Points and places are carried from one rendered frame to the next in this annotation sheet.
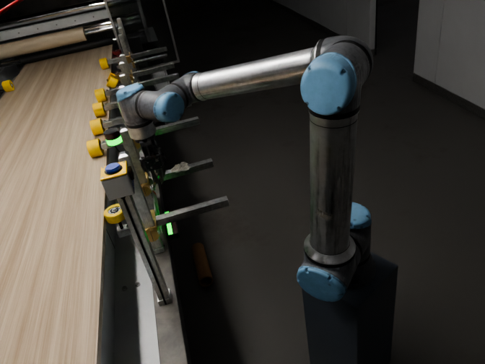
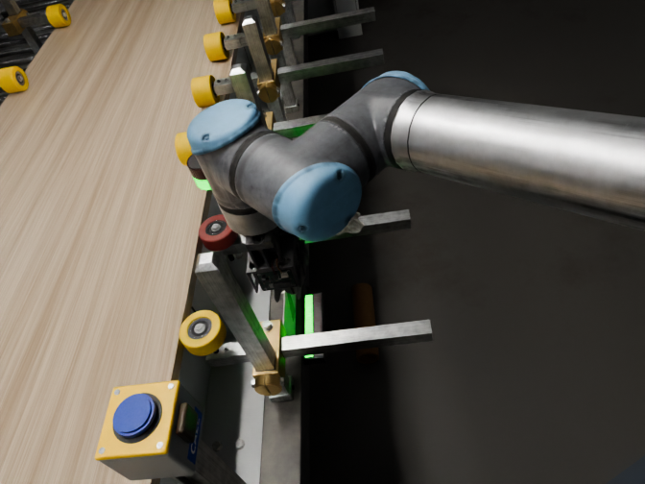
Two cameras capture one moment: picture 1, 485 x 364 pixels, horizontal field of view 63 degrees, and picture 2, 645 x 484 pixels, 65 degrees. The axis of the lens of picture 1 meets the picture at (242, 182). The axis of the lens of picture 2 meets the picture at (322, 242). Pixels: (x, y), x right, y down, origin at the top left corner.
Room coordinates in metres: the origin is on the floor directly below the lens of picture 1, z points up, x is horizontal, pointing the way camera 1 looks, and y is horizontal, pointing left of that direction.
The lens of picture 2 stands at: (0.78, 0.05, 1.64)
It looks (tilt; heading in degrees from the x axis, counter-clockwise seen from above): 48 degrees down; 20
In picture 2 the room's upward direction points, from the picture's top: 16 degrees counter-clockwise
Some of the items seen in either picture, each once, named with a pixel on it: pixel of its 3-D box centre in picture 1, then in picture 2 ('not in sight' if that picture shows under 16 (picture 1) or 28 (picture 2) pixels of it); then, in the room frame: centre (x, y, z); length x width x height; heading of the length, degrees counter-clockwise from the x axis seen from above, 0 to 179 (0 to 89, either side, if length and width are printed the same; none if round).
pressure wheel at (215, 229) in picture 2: not in sight; (224, 243); (1.46, 0.52, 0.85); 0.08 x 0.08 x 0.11
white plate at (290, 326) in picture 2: (156, 206); (291, 287); (1.41, 0.38, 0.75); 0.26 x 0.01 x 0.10; 9
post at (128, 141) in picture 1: (141, 179); not in sight; (1.43, 0.41, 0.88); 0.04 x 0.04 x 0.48; 9
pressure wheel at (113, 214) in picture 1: (118, 220); (209, 342); (1.21, 0.48, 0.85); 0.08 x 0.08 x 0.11
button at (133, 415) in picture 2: (112, 168); (136, 416); (0.93, 0.33, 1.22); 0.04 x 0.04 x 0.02
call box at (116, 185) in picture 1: (118, 181); (155, 432); (0.93, 0.33, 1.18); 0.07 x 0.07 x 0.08; 9
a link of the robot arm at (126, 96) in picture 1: (135, 105); (236, 156); (1.25, 0.29, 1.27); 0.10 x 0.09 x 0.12; 53
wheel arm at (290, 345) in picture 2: (174, 217); (317, 344); (1.24, 0.29, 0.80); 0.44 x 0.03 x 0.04; 99
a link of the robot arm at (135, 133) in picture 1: (143, 128); (256, 204); (1.25, 0.29, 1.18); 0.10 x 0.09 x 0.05; 99
